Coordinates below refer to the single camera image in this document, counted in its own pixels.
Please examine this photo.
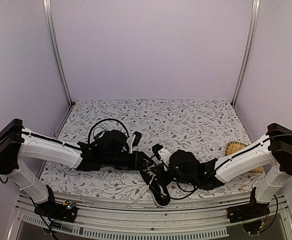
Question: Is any front aluminium rail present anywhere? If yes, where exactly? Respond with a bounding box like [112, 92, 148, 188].
[10, 192, 292, 240]

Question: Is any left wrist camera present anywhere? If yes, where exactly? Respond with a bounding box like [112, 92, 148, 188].
[127, 131, 142, 154]

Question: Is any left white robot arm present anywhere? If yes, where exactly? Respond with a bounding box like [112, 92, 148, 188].
[0, 118, 152, 217]

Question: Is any woven bamboo tray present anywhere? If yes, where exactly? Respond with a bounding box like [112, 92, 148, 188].
[225, 141, 263, 174]

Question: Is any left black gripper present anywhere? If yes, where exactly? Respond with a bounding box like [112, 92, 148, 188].
[103, 150, 154, 171]

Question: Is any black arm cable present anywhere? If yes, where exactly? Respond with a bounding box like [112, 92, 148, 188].
[168, 182, 201, 201]
[88, 118, 130, 143]

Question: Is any right aluminium frame post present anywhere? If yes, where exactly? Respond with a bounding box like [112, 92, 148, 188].
[231, 0, 261, 109]

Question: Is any aluminium frame post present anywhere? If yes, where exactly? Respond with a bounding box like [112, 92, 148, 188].
[42, 0, 73, 107]
[231, 0, 261, 109]

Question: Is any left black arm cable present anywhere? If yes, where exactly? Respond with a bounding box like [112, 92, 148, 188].
[88, 118, 130, 143]

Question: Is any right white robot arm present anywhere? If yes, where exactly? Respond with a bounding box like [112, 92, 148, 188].
[147, 123, 292, 218]

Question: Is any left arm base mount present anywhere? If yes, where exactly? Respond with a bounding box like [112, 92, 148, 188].
[34, 185, 78, 223]

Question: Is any black canvas sneaker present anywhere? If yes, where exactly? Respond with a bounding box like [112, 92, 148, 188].
[126, 170, 171, 208]
[93, 127, 106, 146]

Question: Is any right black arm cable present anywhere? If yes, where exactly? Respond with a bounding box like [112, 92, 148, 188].
[168, 182, 201, 201]

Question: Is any left aluminium frame post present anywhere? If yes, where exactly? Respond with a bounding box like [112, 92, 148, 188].
[42, 0, 73, 107]

